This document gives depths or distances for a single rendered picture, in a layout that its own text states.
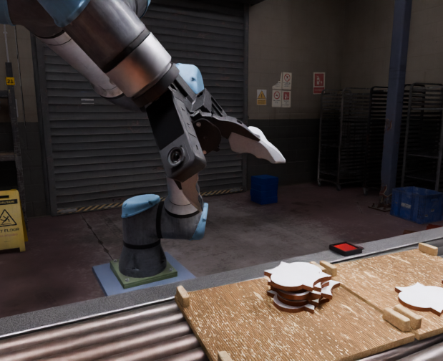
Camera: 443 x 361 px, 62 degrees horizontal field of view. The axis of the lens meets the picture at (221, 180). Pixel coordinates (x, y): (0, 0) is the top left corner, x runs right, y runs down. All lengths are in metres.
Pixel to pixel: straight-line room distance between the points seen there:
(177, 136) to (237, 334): 0.49
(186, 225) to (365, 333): 0.54
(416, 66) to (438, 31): 0.55
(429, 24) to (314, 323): 6.29
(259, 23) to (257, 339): 6.12
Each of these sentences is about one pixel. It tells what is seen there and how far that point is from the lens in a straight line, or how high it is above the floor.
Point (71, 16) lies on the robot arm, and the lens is 0.45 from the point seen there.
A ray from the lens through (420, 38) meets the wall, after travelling 6.93.
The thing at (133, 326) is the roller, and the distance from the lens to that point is 0.89.
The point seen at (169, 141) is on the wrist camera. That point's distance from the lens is 0.44.
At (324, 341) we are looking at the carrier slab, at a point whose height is 0.94.
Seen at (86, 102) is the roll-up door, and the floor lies 1.51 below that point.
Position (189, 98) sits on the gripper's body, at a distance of 0.52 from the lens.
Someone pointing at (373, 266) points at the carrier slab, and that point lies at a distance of 1.19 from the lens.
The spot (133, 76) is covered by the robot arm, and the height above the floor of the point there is 1.42.
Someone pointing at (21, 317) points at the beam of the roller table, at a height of 0.92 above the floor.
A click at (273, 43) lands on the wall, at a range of 6.77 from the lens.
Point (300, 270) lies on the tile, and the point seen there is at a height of 1.01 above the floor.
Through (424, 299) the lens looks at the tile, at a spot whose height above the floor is 0.95.
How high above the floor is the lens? 1.38
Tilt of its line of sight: 11 degrees down
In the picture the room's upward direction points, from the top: straight up
